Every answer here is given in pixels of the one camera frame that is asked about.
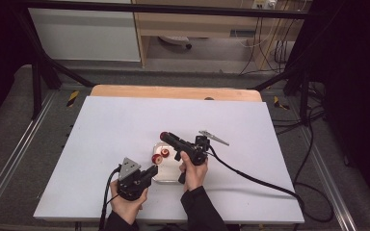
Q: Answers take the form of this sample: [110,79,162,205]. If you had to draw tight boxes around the person's left hand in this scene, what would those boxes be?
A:
[109,180,149,226]

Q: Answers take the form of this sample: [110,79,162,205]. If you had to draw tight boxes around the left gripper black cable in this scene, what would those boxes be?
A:
[98,165,123,231]

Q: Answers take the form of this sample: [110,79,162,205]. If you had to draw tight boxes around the white cabinet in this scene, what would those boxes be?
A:
[28,8,142,63]

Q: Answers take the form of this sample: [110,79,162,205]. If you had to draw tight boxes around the wooden desk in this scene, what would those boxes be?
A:
[131,0,312,69]

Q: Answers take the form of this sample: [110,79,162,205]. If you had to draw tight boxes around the black curtain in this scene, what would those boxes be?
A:
[0,0,43,131]
[288,0,370,211]

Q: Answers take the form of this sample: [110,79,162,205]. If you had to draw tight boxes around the black floor cables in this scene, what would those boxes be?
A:
[271,84,326,136]

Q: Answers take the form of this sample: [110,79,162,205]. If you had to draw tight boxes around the white power strip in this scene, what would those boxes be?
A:
[251,0,278,11]

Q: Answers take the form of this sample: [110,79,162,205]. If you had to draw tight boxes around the bundle of hanging cables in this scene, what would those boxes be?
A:
[238,15,301,77]

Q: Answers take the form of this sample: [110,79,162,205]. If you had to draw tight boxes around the aluminium rail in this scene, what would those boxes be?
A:
[0,90,58,219]
[298,126,358,231]

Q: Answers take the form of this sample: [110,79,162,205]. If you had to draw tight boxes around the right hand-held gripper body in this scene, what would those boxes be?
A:
[180,129,230,167]

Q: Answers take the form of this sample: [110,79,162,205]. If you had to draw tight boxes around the office chair base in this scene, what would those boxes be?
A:
[158,35,194,50]

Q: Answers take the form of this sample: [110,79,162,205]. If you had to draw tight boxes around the black metal frame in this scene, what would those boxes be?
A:
[13,0,323,120]

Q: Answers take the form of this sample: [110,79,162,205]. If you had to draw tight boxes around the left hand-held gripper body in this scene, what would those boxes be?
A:
[116,157,152,202]

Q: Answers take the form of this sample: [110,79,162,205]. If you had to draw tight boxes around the person's right hand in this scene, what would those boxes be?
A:
[178,151,209,193]

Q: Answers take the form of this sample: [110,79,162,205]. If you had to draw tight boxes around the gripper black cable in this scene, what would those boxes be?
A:
[206,121,335,223]
[98,165,123,231]

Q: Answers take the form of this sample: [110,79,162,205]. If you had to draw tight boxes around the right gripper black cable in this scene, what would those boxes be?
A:
[206,121,335,223]

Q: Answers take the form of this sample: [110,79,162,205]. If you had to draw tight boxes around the square white tray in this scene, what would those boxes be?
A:
[151,141,188,185]

